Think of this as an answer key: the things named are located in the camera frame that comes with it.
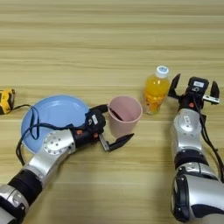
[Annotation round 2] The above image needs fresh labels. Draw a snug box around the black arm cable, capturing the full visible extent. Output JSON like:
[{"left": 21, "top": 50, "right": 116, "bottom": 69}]
[
  {"left": 192, "top": 99, "right": 224, "bottom": 184},
  {"left": 15, "top": 122, "right": 89, "bottom": 167}
]

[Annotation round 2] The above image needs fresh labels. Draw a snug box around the orange juice bottle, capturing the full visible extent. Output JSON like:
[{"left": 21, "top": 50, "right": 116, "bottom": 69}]
[{"left": 142, "top": 65, "right": 172, "bottom": 116}]

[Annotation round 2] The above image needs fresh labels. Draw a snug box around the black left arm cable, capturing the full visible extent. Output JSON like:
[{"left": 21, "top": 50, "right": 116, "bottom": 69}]
[{"left": 15, "top": 122, "right": 89, "bottom": 167}]

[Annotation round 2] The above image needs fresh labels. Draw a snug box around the yellow black tape measure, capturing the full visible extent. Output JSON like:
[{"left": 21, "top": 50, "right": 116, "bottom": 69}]
[{"left": 0, "top": 87, "right": 40, "bottom": 141}]

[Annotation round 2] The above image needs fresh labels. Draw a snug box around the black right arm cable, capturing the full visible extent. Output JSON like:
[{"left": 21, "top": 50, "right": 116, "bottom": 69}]
[{"left": 192, "top": 99, "right": 224, "bottom": 184}]

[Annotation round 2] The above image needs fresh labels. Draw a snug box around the dark stick inside cup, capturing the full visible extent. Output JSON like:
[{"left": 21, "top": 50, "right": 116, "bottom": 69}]
[{"left": 108, "top": 108, "right": 125, "bottom": 123}]

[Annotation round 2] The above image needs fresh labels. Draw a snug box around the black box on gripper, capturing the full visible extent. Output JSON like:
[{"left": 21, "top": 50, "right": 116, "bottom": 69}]
[
  {"left": 187, "top": 76, "right": 210, "bottom": 95},
  {"left": 84, "top": 109, "right": 107, "bottom": 134}
]

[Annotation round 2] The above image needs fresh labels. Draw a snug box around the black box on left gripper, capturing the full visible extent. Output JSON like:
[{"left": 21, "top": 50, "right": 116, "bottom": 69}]
[{"left": 84, "top": 109, "right": 107, "bottom": 134}]

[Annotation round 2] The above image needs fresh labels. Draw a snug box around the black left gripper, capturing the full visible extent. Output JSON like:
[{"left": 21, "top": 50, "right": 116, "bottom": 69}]
[{"left": 71, "top": 103, "right": 136, "bottom": 153}]

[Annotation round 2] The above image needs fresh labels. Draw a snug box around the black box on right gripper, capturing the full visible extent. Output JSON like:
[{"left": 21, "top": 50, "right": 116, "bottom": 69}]
[{"left": 187, "top": 76, "right": 210, "bottom": 95}]

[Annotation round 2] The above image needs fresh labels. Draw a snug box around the blue round plate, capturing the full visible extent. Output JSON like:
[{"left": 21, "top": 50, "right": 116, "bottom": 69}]
[{"left": 20, "top": 94, "right": 92, "bottom": 155}]

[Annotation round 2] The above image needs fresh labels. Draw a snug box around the pink plastic cup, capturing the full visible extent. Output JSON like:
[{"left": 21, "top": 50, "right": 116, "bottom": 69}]
[{"left": 107, "top": 95, "right": 144, "bottom": 140}]

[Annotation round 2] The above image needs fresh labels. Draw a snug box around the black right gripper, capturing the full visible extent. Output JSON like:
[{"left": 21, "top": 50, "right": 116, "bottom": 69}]
[{"left": 167, "top": 73, "right": 221, "bottom": 114}]

